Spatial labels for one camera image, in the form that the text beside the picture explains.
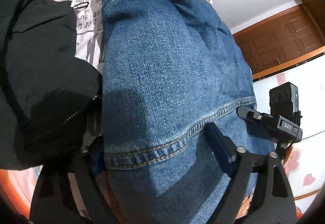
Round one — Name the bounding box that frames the newspaper print bed blanket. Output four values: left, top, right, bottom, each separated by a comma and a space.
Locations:
0, 0, 214, 224

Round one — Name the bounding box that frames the black garment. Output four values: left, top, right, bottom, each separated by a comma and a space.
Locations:
1, 0, 100, 170

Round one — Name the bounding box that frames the brown wooden door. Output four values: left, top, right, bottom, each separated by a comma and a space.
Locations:
234, 0, 324, 80

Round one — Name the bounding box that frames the blue denim jacket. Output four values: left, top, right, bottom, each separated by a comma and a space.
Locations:
102, 0, 274, 223

